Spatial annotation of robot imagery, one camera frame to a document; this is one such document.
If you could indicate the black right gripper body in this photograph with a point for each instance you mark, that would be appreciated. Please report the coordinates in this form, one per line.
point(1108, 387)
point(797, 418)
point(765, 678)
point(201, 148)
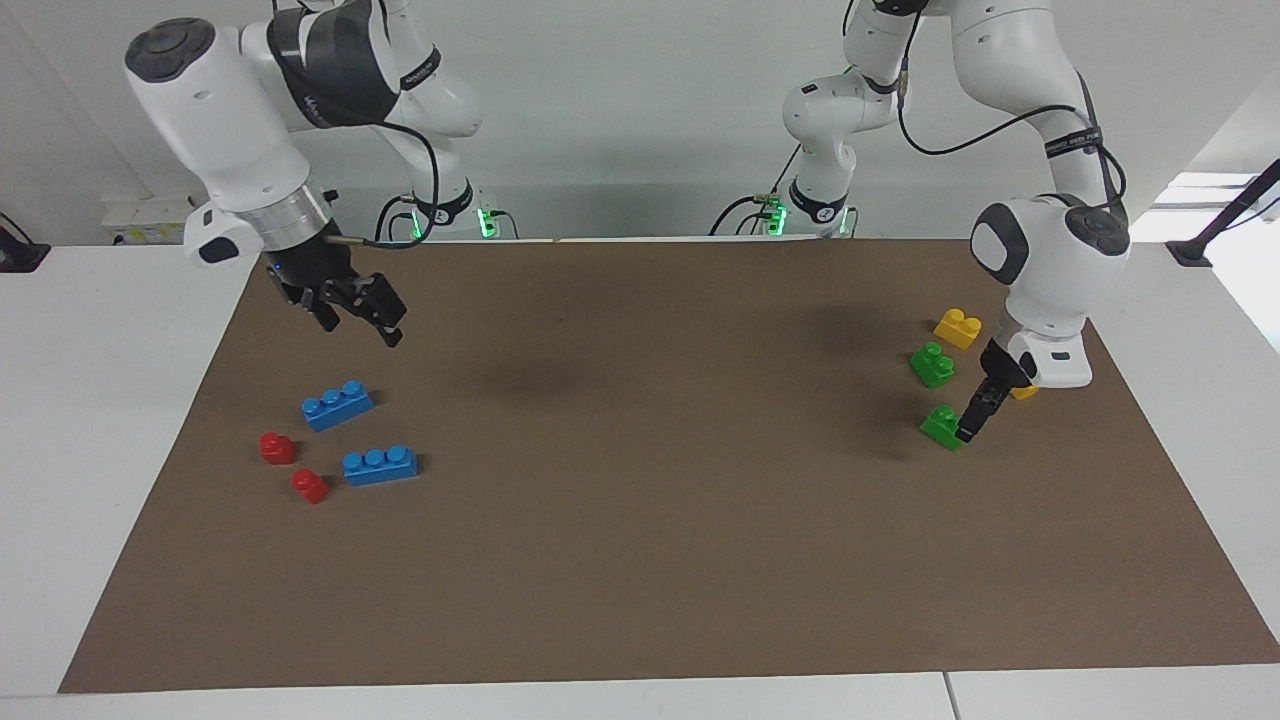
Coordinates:
point(310, 270)

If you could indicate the yellow two-stud toy block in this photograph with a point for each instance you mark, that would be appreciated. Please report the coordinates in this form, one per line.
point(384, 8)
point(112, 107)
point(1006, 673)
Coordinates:
point(1025, 393)
point(958, 330)

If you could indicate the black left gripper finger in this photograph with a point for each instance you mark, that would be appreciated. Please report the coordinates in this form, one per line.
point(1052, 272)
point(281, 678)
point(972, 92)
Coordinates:
point(968, 425)
point(993, 393)

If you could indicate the black clamp mount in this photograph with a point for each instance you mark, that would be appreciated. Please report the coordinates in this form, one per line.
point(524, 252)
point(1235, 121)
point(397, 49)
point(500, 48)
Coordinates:
point(20, 255)

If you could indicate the white cardboard box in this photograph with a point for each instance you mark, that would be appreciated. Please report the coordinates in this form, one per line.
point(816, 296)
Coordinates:
point(155, 220)

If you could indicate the green two-stud toy block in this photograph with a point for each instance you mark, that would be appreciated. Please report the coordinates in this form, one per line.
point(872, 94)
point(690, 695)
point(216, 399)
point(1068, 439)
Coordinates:
point(940, 428)
point(933, 368)

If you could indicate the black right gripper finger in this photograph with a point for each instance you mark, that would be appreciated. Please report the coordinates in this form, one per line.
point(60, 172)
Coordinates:
point(322, 308)
point(382, 305)

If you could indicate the red one-stud toy block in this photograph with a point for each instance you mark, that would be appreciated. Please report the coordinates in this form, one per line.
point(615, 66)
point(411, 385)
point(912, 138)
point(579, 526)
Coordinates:
point(311, 488)
point(277, 449)

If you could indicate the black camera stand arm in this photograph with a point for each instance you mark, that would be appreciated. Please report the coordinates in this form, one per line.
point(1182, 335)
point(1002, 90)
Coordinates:
point(1225, 215)

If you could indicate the blue three-stud toy block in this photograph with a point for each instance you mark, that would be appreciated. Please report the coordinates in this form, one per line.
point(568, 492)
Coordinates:
point(337, 406)
point(380, 467)

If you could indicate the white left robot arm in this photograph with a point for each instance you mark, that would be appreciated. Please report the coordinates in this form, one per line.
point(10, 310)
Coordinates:
point(1050, 270)

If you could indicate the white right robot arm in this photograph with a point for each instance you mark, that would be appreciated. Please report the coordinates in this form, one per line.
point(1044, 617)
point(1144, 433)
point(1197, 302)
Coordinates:
point(220, 110)

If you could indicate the brown table mat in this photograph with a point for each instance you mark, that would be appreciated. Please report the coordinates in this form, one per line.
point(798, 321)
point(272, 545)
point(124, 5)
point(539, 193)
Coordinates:
point(640, 580)

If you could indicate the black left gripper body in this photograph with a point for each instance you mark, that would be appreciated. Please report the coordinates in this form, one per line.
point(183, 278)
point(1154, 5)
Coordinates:
point(1005, 370)

